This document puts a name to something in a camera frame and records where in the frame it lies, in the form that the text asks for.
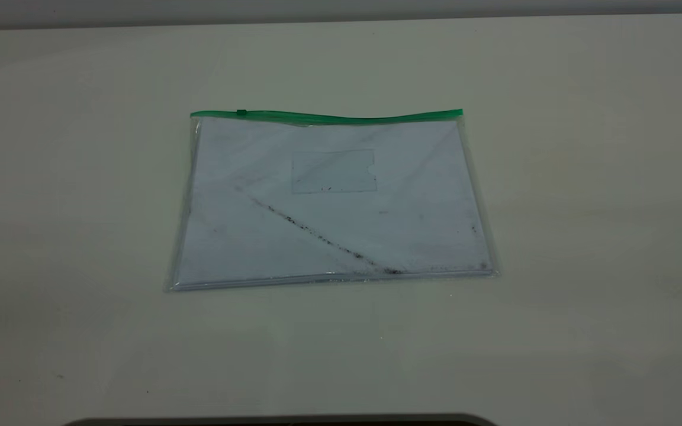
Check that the clear zip bag green zipper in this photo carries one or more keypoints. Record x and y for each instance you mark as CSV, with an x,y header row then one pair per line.
x,y
329,236

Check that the white paper sheets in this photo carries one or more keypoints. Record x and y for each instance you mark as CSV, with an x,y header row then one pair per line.
x,y
412,236

